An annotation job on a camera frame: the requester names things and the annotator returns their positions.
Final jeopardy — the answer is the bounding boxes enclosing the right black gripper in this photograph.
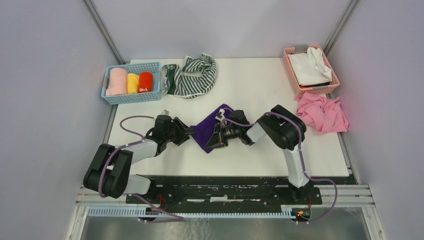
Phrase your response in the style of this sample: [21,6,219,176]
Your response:
[205,122,241,150]

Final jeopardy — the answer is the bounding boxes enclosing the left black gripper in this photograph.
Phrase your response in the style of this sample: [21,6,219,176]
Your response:
[164,116,195,146]

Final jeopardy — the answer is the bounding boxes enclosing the purple towel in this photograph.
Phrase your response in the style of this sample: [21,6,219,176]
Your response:
[190,104,233,154]

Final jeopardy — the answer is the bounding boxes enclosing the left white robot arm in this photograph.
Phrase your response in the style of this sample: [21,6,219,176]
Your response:
[83,114,195,204]

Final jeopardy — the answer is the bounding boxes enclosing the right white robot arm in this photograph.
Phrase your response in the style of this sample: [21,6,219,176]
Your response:
[205,105,313,204]

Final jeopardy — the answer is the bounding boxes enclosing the green white striped towel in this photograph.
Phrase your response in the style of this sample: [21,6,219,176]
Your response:
[173,53,218,99]

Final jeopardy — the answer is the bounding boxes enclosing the red rolled towel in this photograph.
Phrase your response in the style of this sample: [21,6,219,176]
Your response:
[138,71,154,93]

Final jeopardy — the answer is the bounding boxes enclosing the yellow rolled towel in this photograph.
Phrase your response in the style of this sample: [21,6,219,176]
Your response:
[127,73,139,94]

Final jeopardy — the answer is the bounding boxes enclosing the blue plastic basket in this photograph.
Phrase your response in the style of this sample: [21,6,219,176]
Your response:
[100,61,162,105]

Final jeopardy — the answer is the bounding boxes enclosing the pink rolled towel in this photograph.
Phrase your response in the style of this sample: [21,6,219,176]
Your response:
[105,67,128,97]

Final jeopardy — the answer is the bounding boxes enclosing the pink crumpled towel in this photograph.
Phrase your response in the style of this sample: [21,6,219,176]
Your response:
[294,92,349,134]

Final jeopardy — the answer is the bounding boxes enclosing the white folded cloth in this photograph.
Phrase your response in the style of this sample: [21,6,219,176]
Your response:
[288,47,332,87]

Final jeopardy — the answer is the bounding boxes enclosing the pink plastic basket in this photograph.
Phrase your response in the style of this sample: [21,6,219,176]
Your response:
[282,44,340,96]

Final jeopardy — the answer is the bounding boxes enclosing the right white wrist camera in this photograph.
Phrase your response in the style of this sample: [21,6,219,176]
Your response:
[214,109,225,122]

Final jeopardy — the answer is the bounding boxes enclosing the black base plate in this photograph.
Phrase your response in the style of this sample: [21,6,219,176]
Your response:
[94,174,359,215]

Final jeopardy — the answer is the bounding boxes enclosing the aluminium frame rails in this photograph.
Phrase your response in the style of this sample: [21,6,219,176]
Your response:
[64,99,387,240]

